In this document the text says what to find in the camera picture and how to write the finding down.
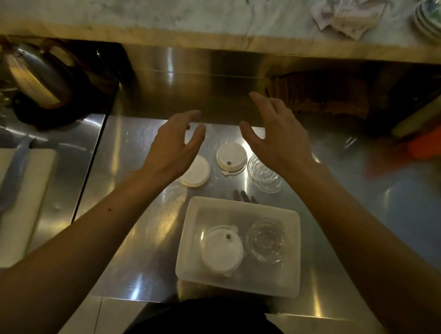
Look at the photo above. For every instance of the person's right hand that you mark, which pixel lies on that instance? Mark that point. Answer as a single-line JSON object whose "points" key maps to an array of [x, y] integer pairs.
{"points": [[282, 143]]}

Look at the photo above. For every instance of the person's left hand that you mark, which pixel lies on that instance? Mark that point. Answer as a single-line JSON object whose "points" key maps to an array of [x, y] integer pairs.
{"points": [[169, 150]]}

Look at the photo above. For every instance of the person's right thumb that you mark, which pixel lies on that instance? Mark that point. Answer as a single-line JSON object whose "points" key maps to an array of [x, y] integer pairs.
{"points": [[250, 135]]}

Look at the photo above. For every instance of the person's left thumb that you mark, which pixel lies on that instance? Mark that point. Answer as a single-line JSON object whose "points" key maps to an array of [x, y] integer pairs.
{"points": [[197, 139]]}

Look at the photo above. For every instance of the person's right forearm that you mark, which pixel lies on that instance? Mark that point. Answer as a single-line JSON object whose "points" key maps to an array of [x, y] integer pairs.
{"points": [[373, 251]]}

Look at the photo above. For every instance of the person's left forearm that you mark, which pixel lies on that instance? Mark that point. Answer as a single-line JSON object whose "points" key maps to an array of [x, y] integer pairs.
{"points": [[68, 244]]}

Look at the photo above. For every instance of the white round lid with hole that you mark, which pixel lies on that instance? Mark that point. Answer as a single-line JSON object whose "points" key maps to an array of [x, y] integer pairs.
{"points": [[231, 156]]}

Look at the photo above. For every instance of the plain white round lid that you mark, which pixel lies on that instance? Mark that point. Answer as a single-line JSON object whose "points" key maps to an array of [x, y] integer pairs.
{"points": [[199, 173]]}

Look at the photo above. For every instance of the clear glass bowl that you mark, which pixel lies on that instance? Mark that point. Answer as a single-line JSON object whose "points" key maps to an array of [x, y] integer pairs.
{"points": [[266, 241], [266, 179]]}

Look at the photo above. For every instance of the glass jar with white lid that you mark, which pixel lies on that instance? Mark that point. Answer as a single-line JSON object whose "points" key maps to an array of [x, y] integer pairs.
{"points": [[222, 251]]}

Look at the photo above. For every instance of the translucent plastic tray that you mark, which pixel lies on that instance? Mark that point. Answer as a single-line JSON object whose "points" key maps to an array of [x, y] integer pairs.
{"points": [[195, 261]]}

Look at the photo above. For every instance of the crumpled patterned cloth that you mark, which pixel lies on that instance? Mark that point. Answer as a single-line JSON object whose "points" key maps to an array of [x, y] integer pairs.
{"points": [[348, 14]]}

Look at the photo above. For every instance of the white cutting board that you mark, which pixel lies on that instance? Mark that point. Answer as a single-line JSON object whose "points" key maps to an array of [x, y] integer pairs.
{"points": [[25, 204]]}

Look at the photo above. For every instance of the person's black clothing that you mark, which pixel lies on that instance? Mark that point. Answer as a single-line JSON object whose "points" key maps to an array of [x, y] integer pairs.
{"points": [[213, 326]]}

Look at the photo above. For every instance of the orange plastic item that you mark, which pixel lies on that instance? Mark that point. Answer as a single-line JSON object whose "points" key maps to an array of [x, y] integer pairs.
{"points": [[439, 139]]}

